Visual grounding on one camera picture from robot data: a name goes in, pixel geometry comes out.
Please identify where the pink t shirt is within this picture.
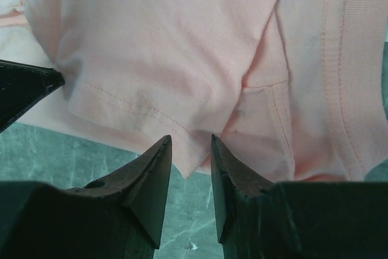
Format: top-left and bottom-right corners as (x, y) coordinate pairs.
(1, 0), (387, 181)

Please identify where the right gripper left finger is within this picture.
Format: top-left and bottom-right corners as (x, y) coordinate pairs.
(1, 135), (172, 258)

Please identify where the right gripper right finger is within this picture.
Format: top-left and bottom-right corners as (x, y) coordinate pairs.
(211, 136), (387, 258)

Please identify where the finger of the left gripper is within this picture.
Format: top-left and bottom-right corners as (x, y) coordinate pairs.
(1, 60), (65, 132)

